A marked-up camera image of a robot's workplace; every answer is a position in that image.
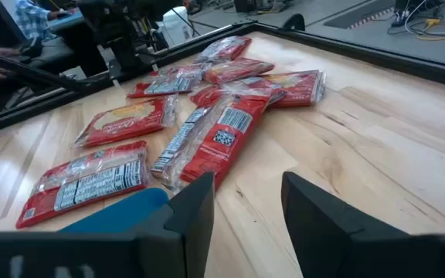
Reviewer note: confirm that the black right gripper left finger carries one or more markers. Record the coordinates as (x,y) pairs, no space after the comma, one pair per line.
(91,255)

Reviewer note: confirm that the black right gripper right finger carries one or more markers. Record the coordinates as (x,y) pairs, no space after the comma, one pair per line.
(342,247)

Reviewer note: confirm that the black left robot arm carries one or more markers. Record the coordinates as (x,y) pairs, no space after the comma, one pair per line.
(110,27)

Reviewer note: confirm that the popcorn bag, nutrition label up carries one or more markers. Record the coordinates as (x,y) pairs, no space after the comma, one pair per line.
(91,189)

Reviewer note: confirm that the popcorn bag, narrow label strip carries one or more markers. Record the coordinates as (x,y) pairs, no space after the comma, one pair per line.
(178,143)

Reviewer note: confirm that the popcorn bag, barcode and QR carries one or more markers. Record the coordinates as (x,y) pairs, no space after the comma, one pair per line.
(222,150)

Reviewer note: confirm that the popcorn bag, white label panel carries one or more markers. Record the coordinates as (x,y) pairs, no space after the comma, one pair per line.
(164,85)

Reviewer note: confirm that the red popcorn bag, mostly covered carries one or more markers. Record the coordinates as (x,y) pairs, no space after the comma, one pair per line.
(206,96)

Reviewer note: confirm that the pile of red popcorn packets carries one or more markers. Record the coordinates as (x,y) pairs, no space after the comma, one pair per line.
(361,51)

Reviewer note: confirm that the blue plastic basket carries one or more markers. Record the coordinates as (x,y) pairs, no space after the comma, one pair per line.
(122,216)

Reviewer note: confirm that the black caster wheel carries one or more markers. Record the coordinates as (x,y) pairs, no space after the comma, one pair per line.
(294,23)

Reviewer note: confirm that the dark floor mat, striped edge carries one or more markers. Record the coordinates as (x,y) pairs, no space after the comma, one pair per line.
(357,14)

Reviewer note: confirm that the blue desk top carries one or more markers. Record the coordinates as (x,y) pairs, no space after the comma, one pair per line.
(66,19)

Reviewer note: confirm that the person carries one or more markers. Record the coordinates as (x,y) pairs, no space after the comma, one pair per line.
(31,19)

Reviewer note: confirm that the white plastic container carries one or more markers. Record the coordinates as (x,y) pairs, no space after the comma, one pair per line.
(176,27)

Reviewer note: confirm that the black metal frame bar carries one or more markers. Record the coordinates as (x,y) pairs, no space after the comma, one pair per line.
(33,73)

